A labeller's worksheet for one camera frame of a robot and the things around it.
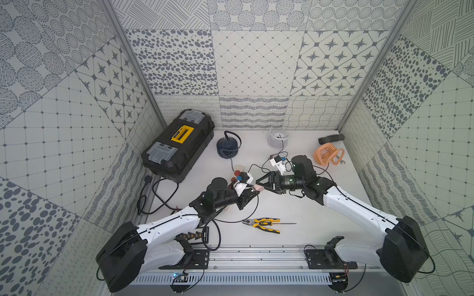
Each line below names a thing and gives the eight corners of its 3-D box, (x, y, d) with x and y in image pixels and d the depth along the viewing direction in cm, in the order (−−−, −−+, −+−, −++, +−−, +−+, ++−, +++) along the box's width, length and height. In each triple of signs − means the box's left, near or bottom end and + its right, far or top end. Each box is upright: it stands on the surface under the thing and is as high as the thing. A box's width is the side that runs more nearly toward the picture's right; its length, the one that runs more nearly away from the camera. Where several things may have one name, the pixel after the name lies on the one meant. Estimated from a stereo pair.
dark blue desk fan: (213, 155, 109) (212, 148, 103) (224, 136, 118) (223, 129, 113) (234, 161, 106) (233, 154, 101) (242, 141, 115) (242, 134, 110)
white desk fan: (268, 150, 111) (269, 143, 107) (267, 137, 118) (268, 130, 113) (288, 150, 111) (290, 143, 107) (285, 137, 118) (287, 130, 114)
